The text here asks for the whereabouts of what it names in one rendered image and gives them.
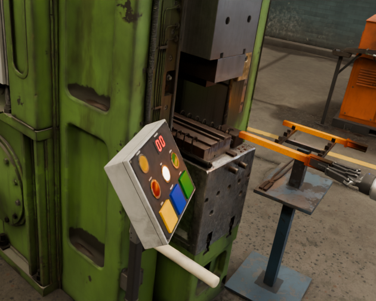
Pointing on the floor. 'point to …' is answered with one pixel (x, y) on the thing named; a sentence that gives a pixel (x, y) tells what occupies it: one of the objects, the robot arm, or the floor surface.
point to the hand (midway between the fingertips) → (319, 163)
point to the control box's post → (133, 266)
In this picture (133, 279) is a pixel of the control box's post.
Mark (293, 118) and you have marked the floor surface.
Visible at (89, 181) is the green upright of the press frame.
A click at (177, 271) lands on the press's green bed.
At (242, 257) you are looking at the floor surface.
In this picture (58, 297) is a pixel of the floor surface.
